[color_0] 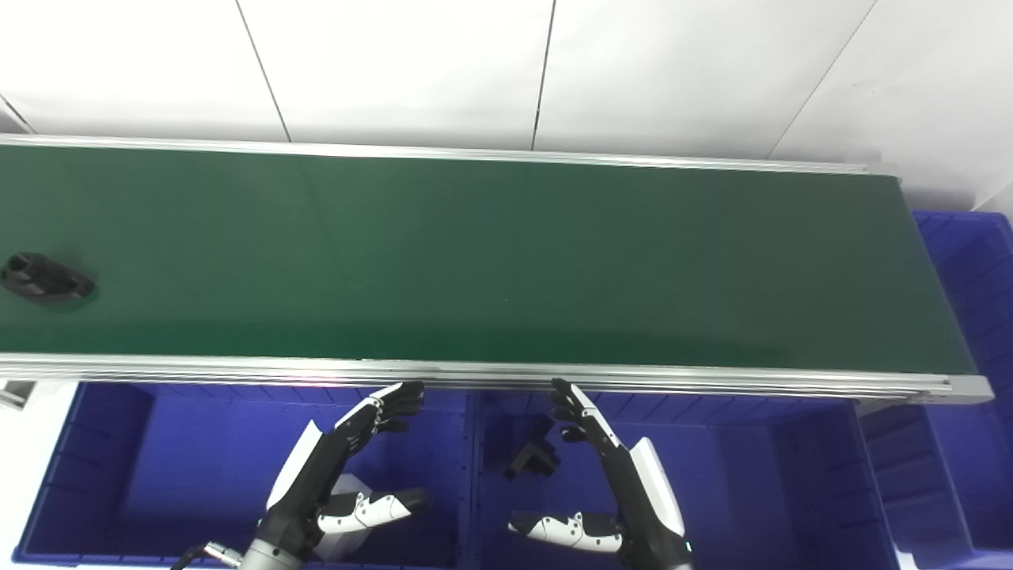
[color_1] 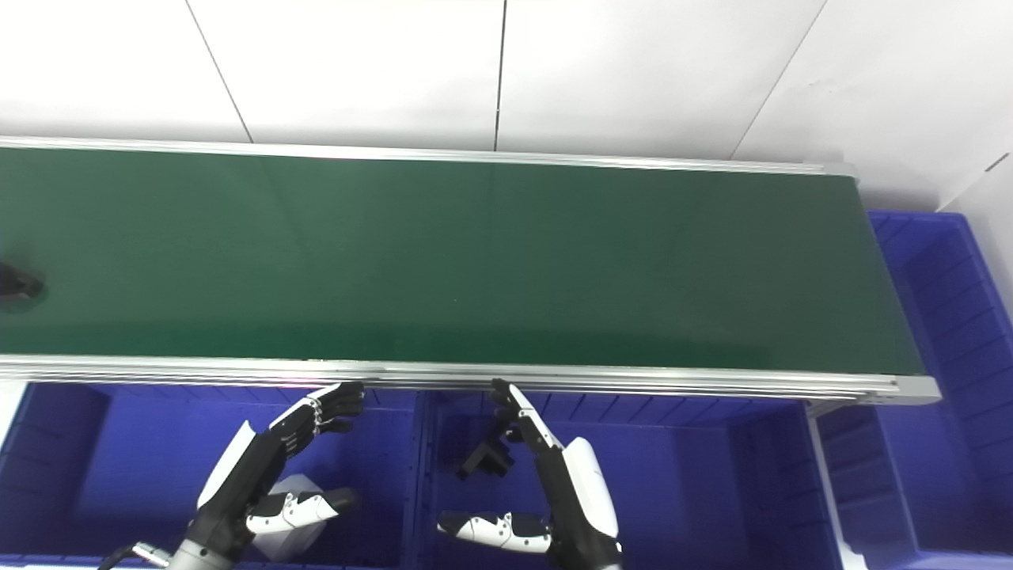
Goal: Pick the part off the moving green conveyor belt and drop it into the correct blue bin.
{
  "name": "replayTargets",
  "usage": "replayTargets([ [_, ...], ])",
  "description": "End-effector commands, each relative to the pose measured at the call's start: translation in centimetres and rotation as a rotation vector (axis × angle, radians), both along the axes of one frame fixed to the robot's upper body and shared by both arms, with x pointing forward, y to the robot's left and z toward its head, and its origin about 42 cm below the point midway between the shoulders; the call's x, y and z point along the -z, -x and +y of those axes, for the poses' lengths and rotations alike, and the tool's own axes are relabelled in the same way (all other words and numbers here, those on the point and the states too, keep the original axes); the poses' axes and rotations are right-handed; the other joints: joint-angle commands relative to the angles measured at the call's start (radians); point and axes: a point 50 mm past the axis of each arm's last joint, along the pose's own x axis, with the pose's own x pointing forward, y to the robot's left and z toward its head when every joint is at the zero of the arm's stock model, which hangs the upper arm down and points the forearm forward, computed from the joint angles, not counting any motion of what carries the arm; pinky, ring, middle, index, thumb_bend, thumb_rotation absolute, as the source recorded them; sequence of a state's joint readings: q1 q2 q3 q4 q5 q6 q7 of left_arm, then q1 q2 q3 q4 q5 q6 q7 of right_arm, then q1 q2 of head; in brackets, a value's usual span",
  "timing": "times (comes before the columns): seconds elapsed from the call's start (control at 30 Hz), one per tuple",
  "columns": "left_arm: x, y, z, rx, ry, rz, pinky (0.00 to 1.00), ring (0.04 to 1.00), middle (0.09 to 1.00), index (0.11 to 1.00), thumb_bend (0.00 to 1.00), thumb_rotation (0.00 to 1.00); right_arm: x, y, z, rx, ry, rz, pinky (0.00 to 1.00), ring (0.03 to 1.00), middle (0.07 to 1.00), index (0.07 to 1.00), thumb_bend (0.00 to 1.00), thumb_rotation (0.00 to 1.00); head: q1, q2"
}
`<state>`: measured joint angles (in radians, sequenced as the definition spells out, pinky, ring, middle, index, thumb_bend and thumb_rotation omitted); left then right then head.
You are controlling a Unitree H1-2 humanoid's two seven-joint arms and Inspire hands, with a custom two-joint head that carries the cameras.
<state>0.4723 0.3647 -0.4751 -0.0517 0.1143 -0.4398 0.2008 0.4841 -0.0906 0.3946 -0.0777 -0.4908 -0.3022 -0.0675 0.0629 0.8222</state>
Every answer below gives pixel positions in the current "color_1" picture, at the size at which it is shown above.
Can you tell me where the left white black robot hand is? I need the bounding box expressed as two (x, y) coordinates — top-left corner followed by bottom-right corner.
(186, 382), (366, 559)

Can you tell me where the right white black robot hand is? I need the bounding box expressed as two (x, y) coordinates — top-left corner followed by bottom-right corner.
(438, 378), (624, 570)

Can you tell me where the black flanged metal part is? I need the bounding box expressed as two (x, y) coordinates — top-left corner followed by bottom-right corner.
(0, 261), (46, 306)

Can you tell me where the white block part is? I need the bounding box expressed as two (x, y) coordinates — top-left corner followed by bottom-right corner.
(252, 473), (335, 564)

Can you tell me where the black angular part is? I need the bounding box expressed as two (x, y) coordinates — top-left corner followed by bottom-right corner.
(457, 418), (525, 482)

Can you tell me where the blue plastic bin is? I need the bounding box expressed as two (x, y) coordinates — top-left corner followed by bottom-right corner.
(0, 382), (422, 570)
(815, 209), (1013, 570)
(415, 388), (841, 570)

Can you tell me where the green conveyor belt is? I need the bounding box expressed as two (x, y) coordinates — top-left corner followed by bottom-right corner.
(0, 136), (943, 416)

